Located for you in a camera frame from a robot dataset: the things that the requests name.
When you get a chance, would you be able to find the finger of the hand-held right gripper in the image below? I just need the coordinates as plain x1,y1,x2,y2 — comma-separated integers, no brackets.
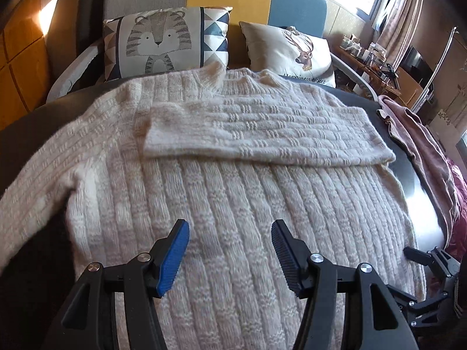
403,246,460,281
387,285,452,328

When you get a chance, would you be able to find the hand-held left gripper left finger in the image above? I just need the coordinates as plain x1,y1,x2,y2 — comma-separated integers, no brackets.
40,219,190,350

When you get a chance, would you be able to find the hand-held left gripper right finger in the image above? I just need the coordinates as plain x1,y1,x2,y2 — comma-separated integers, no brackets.
271,219,420,350

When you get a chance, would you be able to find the white knit sweater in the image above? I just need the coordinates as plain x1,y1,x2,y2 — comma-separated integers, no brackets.
0,60,427,350

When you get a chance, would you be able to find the pink knit sweater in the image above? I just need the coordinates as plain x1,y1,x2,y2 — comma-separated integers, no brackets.
376,95,464,256

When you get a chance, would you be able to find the black monitor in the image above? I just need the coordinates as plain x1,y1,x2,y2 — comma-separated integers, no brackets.
401,45,435,88

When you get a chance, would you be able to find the white metal pole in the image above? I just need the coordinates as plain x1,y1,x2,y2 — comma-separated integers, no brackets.
412,27,458,113

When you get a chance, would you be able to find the deer print cushion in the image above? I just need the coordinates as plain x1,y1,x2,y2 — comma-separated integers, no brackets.
239,21,337,89

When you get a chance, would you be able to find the wooden side table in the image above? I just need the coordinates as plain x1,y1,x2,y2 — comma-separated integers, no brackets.
337,34,424,106

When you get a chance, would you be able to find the tiger print cushion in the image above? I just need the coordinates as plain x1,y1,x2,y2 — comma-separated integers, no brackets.
102,6,233,83

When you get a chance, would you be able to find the cluster of small jars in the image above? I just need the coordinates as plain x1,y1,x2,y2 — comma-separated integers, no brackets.
341,34,398,81

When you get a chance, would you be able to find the orange wooden wardrobe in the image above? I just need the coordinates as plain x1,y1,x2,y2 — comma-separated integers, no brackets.
0,0,52,132

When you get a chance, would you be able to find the pink striped curtain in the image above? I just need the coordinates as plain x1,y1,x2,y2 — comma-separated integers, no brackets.
372,0,427,66

